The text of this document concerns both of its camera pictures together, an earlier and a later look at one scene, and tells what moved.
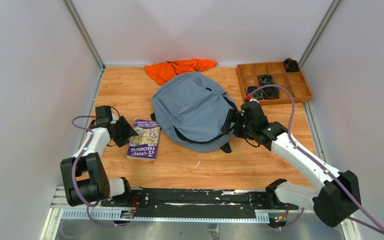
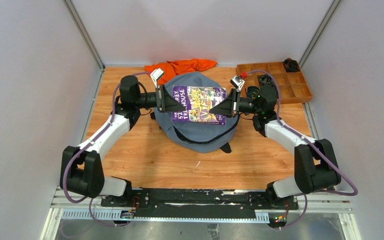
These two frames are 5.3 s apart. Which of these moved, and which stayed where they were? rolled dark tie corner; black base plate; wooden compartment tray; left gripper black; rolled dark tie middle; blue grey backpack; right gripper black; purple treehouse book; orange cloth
Moved: left gripper black; purple treehouse book; right gripper black
Stayed: orange cloth; blue grey backpack; black base plate; wooden compartment tray; rolled dark tie corner; rolled dark tie middle
